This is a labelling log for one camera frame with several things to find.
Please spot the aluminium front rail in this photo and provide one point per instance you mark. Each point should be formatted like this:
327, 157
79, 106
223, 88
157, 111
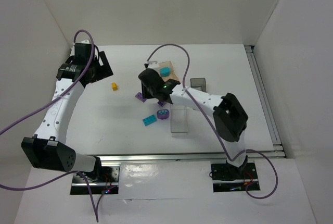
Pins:
161, 157

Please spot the teal round lego piece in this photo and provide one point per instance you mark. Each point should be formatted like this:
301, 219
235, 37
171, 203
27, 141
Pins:
165, 71

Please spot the teal flat lego brick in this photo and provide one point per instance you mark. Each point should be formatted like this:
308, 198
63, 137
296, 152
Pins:
149, 120

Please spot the purple round flower lego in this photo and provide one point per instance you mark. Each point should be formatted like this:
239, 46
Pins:
163, 114

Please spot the purple curved lego brick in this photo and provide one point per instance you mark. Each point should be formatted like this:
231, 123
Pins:
140, 97

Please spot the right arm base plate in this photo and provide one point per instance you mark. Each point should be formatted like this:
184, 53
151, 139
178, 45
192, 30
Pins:
224, 180

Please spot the aluminium right side rail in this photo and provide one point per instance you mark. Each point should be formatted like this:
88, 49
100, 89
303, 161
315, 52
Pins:
272, 128

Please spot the aluminium rail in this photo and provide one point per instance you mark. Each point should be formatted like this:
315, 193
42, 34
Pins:
161, 157
272, 128

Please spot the clear plastic container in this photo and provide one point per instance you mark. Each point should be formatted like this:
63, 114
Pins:
178, 121

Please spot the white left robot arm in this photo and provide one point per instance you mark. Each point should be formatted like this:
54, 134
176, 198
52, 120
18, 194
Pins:
47, 148

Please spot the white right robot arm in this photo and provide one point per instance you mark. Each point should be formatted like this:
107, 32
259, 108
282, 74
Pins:
225, 113

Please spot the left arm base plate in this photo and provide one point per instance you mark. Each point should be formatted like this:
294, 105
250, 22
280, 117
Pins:
107, 181

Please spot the smoke grey plastic container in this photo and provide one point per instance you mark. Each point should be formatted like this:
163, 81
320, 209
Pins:
198, 84

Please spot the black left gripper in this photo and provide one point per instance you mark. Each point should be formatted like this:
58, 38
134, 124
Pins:
104, 65

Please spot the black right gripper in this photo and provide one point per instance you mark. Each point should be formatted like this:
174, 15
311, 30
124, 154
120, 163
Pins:
146, 92

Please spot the orange tinted plastic container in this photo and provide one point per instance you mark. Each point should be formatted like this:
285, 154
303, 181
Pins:
171, 74

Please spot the small yellow lego cube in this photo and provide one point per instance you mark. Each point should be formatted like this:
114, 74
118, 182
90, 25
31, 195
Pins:
114, 86

